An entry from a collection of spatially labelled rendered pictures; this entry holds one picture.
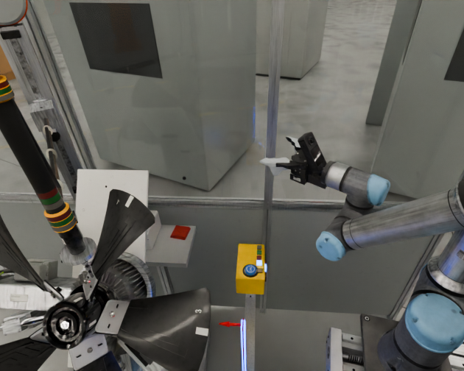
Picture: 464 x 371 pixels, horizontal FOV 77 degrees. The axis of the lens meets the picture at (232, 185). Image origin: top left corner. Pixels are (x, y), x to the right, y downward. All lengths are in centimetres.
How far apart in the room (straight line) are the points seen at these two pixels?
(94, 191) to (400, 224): 94
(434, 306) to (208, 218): 103
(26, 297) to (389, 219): 106
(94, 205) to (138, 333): 49
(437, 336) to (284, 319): 145
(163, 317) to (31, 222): 130
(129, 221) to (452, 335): 80
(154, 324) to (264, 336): 135
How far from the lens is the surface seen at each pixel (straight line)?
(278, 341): 213
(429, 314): 87
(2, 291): 122
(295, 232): 158
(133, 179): 108
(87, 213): 115
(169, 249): 145
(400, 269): 194
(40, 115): 117
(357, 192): 84
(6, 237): 98
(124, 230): 82
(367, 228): 73
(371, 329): 106
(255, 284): 106
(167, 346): 86
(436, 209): 66
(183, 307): 88
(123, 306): 92
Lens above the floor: 192
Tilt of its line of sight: 37 degrees down
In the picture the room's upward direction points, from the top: 3 degrees counter-clockwise
